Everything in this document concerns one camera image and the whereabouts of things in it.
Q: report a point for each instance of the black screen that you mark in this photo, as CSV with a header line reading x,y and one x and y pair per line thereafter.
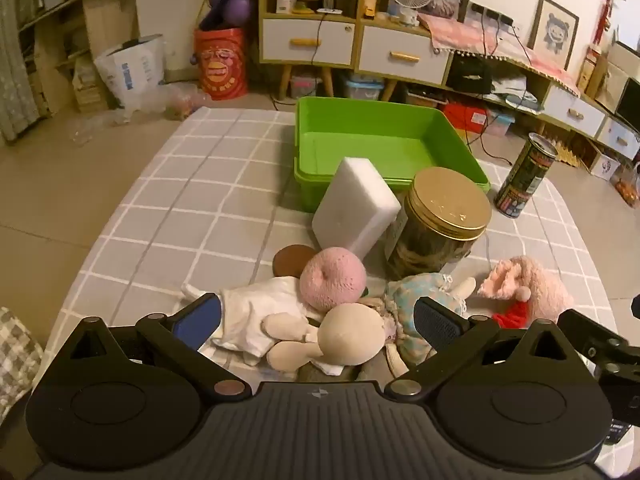
x,y
630,105

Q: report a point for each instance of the black bag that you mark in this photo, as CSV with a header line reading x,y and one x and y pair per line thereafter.
x,y
469,74

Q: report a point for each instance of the white sponge block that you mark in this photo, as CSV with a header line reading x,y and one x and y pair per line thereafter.
x,y
350,210

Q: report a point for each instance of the wooden cabinet with white drawers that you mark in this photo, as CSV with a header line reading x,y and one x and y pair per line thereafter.
x,y
330,40

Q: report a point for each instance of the red flat box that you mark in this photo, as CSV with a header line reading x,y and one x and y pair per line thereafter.
x,y
465,117

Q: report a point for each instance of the grey plaid cushion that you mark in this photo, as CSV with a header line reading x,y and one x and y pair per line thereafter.
x,y
15,355

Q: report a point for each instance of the clear plastic bag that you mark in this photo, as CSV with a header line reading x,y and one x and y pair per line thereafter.
x,y
175,102

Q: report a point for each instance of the red printed bag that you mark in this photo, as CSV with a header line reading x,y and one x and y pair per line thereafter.
x,y
220,65

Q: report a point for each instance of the green plastic bin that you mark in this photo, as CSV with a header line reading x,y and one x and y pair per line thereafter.
x,y
380,130

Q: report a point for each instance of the low wooden console with drawers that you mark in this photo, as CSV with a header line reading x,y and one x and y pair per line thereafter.
x,y
575,110

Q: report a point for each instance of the white paper bag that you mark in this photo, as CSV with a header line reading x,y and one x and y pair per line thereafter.
x,y
130,72

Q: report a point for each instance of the clear jar with gold lid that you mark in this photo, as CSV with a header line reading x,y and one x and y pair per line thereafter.
x,y
442,210

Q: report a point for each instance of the white box with drawing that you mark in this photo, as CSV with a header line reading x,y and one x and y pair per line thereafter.
x,y
602,162

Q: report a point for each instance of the framed cartoon picture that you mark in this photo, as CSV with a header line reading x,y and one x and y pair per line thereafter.
x,y
552,30

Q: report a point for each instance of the brown round coaster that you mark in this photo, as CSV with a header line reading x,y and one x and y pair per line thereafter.
x,y
289,260

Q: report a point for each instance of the wooden bookshelf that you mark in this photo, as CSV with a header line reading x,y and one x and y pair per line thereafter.
x,y
100,20

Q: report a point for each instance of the bag of oranges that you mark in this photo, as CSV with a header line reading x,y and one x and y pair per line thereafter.
x,y
630,187

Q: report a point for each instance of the pink pig plush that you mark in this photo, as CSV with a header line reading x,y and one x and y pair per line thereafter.
x,y
542,285

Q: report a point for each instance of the clear storage box blue lid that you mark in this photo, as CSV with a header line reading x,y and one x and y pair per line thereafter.
x,y
364,90

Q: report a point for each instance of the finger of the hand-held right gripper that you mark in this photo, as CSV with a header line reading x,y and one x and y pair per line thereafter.
x,y
595,337

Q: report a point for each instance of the pink knitted hat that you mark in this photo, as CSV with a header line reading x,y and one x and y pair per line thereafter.
x,y
332,277

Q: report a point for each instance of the purple plush toy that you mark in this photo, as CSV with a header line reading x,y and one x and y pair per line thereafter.
x,y
235,5

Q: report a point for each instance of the beige storage box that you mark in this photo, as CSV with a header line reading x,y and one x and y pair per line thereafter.
x,y
612,75

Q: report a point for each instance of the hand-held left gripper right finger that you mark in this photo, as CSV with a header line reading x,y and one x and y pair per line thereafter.
x,y
441,325

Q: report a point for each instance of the grey curtain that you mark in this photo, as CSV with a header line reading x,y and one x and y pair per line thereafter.
x,y
12,85

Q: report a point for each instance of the white cloth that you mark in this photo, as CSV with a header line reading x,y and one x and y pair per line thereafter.
x,y
255,310

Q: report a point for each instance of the tall dark printed can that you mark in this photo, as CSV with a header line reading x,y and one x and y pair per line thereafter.
x,y
525,175

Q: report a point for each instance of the pink cloth runner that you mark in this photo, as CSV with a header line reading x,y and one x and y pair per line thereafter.
x,y
450,30

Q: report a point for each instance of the rabbit doll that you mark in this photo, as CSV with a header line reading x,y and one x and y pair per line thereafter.
x,y
357,332

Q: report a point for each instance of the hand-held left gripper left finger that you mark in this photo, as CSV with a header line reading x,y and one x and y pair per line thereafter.
x,y
196,319

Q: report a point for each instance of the egg tray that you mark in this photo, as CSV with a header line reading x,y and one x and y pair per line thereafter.
x,y
562,152

